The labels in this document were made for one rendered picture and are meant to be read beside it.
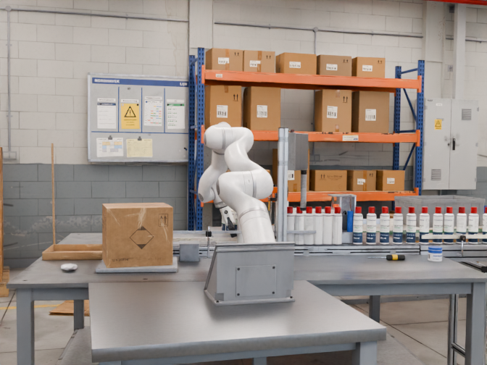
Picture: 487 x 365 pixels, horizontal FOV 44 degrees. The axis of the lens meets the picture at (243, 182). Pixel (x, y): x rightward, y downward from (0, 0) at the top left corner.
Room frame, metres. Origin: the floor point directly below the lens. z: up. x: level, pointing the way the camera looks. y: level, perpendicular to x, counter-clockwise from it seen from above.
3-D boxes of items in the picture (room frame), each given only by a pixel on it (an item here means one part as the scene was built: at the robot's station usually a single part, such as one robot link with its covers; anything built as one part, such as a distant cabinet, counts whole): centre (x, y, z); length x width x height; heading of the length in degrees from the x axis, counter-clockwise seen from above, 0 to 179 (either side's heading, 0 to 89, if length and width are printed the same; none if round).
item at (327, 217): (3.23, -0.46, 0.98); 0.05 x 0.05 x 0.20
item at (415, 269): (3.28, 0.00, 0.82); 2.10 x 1.50 x 0.02; 96
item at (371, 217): (3.25, -0.70, 0.98); 0.05 x 0.05 x 0.20
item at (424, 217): (3.29, -1.00, 0.98); 0.05 x 0.05 x 0.20
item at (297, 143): (3.12, -0.25, 1.38); 0.17 x 0.10 x 0.19; 151
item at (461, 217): (3.31, -1.21, 0.98); 0.05 x 0.05 x 0.20
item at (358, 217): (3.24, -0.62, 0.98); 0.05 x 0.05 x 0.20
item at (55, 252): (3.08, 0.85, 0.85); 0.30 x 0.26 x 0.04; 96
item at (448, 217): (3.30, -1.14, 0.98); 0.05 x 0.05 x 0.20
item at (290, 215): (3.21, -0.25, 0.98); 0.05 x 0.05 x 0.20
